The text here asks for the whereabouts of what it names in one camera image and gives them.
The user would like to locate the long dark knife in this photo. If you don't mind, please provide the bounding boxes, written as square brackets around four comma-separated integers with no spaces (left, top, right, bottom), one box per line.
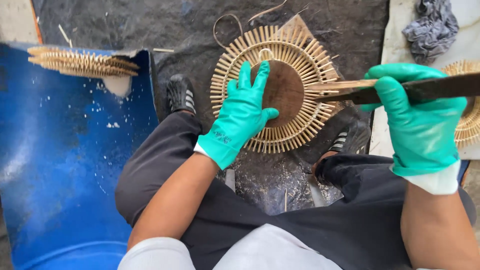
[307,72,480,106]

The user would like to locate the black striped left shoe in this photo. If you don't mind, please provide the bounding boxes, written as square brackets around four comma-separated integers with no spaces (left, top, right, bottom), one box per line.
[166,73,197,115]

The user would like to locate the stack of rattan sunburst frames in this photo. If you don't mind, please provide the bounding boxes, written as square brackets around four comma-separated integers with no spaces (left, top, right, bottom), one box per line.
[27,46,140,79]

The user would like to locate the person's right hand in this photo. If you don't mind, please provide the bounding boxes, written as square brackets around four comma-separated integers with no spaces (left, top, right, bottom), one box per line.
[361,63,468,196]

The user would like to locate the person's white shirt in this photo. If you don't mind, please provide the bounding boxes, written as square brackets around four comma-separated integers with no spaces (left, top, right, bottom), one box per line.
[118,223,343,270]

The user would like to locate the round rattan sunburst frame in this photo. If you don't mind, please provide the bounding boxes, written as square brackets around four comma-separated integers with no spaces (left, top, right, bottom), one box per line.
[209,24,341,155]
[440,59,480,149]

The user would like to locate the black striped shoe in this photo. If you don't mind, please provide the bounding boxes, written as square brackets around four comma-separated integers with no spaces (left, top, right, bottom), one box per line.
[328,119,372,155]
[166,73,197,115]

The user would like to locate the person's left hand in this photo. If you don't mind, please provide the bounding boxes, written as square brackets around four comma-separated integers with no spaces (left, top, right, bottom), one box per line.
[194,60,280,171]

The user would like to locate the brown wooden board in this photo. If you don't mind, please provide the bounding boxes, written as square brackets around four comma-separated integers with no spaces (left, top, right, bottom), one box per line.
[277,14,316,43]

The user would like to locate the curled rattan strip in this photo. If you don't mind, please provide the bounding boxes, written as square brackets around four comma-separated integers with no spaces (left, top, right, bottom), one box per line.
[212,0,290,50]

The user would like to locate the blue plastic barrel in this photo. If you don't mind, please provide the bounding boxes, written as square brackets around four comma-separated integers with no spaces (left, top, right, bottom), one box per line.
[0,41,161,270]

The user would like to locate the person's black trousers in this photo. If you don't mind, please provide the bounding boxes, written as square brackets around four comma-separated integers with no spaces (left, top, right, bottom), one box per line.
[114,110,478,270]

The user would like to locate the white board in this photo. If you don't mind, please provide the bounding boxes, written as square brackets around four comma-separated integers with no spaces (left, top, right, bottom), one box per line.
[369,0,480,161]

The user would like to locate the grey crumpled cloth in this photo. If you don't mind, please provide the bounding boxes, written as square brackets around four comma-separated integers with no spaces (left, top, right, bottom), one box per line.
[401,0,460,65]

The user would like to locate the black striped right shoe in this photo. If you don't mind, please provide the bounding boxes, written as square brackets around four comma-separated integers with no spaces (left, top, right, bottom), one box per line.
[328,119,372,155]

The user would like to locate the black floor mat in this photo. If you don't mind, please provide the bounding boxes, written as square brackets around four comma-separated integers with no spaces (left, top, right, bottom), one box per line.
[31,0,391,217]

